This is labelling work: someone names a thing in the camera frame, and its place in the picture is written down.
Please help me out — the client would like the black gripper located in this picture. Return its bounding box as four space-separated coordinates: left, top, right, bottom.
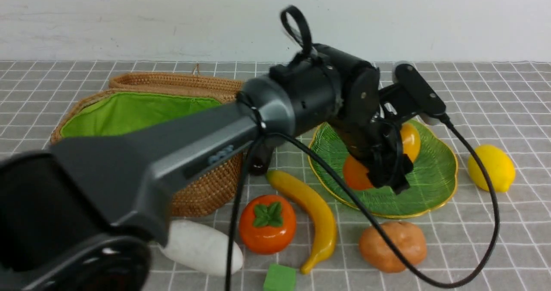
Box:
329 68 413 195

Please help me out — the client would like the orange yellow mango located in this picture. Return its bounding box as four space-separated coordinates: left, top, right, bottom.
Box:
342 123 421 191

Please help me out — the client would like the yellow banana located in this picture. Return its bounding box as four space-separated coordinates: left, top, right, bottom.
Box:
266 170 338 275

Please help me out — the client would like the brown potato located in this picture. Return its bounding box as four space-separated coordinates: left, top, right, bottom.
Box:
359 221 428 273

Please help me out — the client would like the dark purple eggplant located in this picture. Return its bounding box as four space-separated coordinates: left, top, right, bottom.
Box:
249 144 275 176

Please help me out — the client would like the yellow lemon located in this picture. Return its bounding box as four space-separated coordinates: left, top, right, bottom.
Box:
467 145 516 193

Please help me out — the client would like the orange persimmon green leaf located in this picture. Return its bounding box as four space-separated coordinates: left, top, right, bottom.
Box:
238 194 297 254

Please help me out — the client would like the white radish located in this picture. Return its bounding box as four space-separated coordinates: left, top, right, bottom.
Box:
161 219 229 277

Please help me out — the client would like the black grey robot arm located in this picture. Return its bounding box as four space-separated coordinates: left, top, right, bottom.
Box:
1 44 412 291

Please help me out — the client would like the green leaf-shaped plate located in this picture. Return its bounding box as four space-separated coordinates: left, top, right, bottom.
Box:
308 120 458 219

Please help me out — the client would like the grey checkered tablecloth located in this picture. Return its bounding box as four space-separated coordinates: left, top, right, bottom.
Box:
0 61 551 291

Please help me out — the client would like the woven wicker basket lid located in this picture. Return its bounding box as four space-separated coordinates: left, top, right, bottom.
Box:
108 72 244 103

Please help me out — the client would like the green foam cube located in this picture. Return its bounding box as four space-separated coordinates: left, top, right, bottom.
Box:
263 263 297 291

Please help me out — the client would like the woven wicker basket green lining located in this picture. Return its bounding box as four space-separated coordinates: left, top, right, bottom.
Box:
50 89 245 218

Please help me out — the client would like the black camera cable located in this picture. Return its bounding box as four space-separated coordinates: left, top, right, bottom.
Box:
224 115 501 291

